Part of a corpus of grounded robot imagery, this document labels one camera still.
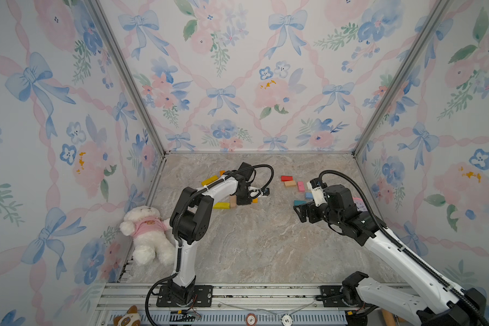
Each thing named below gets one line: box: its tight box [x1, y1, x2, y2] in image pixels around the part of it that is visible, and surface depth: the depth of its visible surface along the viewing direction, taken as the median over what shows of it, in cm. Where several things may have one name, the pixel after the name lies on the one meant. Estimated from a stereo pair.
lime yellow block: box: [213, 202, 231, 210], surface depth 100 cm
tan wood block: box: [283, 180, 297, 188], surface depth 108 cm
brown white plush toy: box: [113, 304, 142, 326], surface depth 69 cm
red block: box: [280, 175, 294, 182], surface depth 112 cm
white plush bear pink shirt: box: [119, 205, 176, 267], surface depth 80 cm
